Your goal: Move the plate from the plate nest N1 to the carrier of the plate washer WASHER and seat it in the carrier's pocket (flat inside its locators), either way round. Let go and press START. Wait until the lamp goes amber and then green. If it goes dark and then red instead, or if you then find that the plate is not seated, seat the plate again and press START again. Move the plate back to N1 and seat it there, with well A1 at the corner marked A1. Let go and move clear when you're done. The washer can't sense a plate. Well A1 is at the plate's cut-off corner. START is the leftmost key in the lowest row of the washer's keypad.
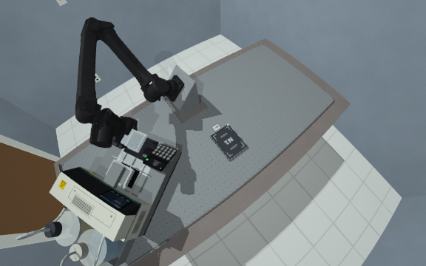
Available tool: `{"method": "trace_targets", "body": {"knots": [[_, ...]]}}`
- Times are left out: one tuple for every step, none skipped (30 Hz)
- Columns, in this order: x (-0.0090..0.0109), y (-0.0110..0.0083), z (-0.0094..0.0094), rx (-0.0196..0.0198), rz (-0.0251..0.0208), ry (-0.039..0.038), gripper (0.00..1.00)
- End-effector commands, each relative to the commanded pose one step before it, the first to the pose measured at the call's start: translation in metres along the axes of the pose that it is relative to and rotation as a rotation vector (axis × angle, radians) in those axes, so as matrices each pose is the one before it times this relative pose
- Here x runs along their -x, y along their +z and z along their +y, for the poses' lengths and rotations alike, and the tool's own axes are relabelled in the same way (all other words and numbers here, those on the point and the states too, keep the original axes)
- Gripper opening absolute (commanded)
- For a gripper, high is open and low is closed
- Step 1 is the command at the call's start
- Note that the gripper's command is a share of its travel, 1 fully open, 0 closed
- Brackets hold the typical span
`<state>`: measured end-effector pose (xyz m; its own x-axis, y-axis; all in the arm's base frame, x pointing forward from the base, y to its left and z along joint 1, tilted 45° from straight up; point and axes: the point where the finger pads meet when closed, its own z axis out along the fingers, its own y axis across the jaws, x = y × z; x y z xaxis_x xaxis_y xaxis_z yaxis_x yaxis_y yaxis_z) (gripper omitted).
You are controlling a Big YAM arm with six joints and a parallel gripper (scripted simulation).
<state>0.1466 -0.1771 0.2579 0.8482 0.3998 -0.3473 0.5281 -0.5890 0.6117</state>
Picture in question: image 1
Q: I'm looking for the white multi-well plate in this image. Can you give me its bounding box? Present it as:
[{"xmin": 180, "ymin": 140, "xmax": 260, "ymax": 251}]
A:
[{"xmin": 121, "ymin": 129, "xmax": 148, "ymax": 153}]

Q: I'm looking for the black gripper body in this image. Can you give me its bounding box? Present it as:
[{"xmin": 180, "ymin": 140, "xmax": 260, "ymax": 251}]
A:
[{"xmin": 112, "ymin": 116, "xmax": 137, "ymax": 147}]

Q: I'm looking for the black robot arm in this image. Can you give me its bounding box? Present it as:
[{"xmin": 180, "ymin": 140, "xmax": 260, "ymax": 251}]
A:
[{"xmin": 75, "ymin": 17, "xmax": 184, "ymax": 148}]

